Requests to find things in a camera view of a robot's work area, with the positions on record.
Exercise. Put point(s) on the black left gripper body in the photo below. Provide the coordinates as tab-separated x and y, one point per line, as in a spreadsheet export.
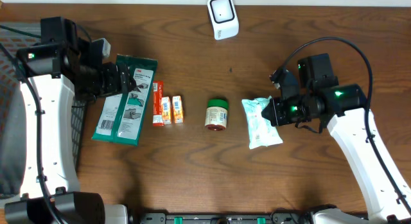
105	81

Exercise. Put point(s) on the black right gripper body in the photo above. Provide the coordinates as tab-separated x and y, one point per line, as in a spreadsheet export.
291	110

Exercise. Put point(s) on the light green tissue packet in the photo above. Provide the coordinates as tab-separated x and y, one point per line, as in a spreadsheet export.
261	133

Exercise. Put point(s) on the white green packet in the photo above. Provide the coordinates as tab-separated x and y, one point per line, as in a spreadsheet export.
122	115

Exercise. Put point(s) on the red orange stick packet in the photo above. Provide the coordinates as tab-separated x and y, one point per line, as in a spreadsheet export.
157	103

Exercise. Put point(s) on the orange tissue pack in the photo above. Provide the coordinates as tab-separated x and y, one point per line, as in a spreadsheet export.
178	113
166	110

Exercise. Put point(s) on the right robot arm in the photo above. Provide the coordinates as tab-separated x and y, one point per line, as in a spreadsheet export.
317	94

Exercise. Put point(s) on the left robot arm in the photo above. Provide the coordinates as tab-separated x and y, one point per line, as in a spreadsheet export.
62	68

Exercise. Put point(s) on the white barcode scanner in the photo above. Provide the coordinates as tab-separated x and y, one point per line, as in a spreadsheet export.
224	19

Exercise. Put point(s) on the grey plastic mesh basket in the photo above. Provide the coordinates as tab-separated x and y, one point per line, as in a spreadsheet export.
13	118

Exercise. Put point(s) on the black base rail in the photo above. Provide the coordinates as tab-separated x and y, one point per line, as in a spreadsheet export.
272	218

